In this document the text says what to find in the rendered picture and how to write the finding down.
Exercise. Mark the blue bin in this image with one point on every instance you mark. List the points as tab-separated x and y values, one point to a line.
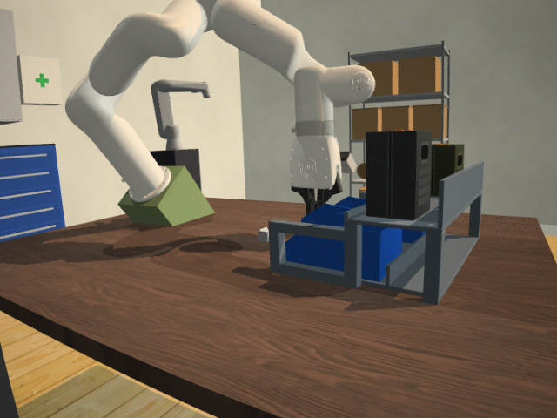
326	211
380	245
409	236

